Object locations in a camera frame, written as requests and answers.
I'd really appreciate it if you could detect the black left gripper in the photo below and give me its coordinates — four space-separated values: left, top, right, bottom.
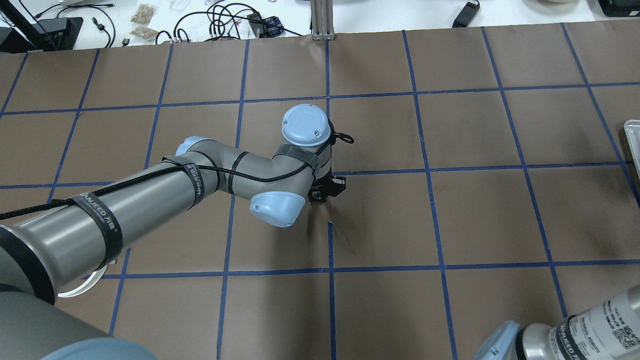
307 170 346 203

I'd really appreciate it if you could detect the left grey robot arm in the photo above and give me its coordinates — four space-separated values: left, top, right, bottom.
0 104 354 360

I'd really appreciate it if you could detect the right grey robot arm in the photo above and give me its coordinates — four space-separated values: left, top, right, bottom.
473 285 640 360

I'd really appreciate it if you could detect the silver ribbed metal tray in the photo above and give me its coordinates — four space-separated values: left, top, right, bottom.
623 120 640 178

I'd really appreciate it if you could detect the black power adapter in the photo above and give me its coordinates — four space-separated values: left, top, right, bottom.
451 0 481 28

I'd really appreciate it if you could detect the white curved plastic part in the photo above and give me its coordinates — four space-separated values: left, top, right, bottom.
57 265 109 299

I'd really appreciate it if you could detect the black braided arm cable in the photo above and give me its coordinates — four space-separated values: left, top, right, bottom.
0 131 355 222

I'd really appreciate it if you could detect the aluminium frame post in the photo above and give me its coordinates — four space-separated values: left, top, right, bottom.
309 0 336 41

